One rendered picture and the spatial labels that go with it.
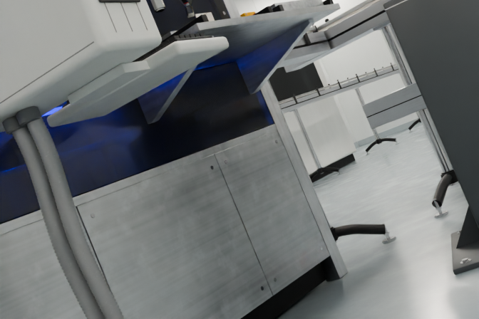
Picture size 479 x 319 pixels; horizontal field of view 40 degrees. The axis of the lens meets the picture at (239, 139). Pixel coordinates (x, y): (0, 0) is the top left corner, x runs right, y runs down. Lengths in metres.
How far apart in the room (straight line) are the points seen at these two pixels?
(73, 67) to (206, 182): 0.87
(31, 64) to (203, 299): 0.90
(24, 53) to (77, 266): 0.46
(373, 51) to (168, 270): 9.40
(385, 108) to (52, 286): 1.83
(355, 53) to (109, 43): 10.07
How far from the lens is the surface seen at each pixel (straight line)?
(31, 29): 1.35
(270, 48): 2.25
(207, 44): 1.46
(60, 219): 1.48
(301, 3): 2.09
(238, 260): 2.06
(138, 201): 1.86
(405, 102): 2.98
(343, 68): 11.36
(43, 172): 1.49
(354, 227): 2.69
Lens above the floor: 0.52
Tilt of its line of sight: 2 degrees up
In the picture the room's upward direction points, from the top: 23 degrees counter-clockwise
